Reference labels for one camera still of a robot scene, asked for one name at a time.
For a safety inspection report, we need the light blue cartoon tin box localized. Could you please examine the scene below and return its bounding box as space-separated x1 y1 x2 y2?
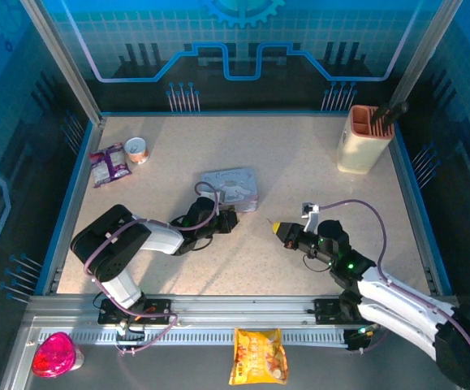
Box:
201 166 259 214

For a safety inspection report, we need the small open tin can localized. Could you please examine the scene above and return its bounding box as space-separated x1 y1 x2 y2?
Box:
123 136 150 165

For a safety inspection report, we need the cream knife block orange top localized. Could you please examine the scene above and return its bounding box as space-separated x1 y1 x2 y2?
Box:
336 104 396 175

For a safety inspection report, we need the purple snack bag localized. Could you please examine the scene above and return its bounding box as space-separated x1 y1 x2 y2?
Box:
88 141 133 189

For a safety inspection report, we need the yellow snack bag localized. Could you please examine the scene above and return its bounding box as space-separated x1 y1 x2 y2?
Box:
228 327 289 386

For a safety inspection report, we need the magenta shiny plastic object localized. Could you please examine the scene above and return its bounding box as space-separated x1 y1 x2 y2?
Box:
31 331 84 379

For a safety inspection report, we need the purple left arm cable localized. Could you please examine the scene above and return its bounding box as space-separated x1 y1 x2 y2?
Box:
84 181 220 357

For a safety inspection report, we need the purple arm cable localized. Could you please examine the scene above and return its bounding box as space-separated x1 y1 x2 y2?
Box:
319 198 470 383
84 181 220 357

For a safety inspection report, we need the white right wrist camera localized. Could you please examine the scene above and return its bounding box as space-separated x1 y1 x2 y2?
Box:
301 201 321 233

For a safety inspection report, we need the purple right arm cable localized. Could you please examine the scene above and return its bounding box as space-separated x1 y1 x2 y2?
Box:
319 198 470 383

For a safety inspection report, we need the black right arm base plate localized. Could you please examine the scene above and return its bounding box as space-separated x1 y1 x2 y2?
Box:
313 298 382 326

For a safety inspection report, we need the aluminium mounting rail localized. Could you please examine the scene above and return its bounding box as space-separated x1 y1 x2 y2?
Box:
23 294 463 331

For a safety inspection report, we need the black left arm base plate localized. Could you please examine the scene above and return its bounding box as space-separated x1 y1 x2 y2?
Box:
97 298 173 326

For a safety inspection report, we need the slotted grey cable duct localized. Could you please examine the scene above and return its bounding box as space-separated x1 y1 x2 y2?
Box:
39 327 349 347

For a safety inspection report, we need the black knife handle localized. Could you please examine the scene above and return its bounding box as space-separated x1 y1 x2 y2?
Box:
384 101 409 123
370 102 390 124

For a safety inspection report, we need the aluminium frame post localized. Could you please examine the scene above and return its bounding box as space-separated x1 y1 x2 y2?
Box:
388 0 463 113
19 0 106 127

